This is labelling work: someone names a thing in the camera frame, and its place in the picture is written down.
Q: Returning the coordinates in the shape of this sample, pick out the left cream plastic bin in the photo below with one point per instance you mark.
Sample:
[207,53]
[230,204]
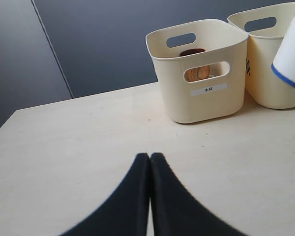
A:
[222,93]

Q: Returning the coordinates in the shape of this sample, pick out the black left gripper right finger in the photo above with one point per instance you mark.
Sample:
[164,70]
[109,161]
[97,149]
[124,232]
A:
[175,212]

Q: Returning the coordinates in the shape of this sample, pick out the brown wooden cup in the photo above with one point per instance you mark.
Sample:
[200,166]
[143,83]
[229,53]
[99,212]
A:
[199,73]

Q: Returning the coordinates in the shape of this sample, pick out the middle cream plastic bin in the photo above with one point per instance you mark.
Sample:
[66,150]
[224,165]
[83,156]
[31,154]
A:
[266,27]

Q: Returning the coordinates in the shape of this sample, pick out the white paper cup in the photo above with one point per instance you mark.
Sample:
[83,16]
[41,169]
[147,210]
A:
[283,65]

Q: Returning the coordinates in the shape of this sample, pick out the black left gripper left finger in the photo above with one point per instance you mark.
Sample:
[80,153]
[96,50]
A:
[125,212]

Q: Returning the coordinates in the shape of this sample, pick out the cream plastic bin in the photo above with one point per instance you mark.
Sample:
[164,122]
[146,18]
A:
[222,93]
[266,27]

